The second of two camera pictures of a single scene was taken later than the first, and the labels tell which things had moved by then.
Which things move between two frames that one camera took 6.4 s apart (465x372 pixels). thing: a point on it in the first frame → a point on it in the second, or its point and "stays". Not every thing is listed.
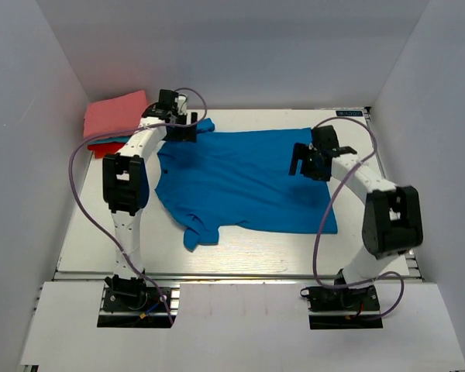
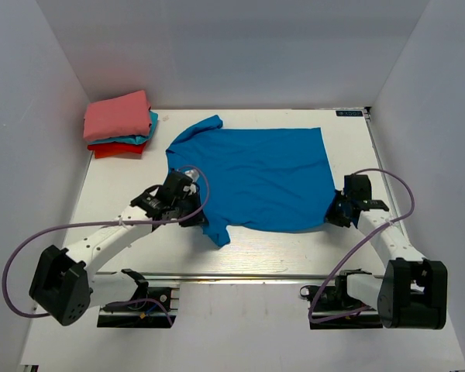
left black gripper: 188,133 → 201,221
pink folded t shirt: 116,113 stays
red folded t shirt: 101,149 stays
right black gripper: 300,153 → 331,215
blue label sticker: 349,113 stays
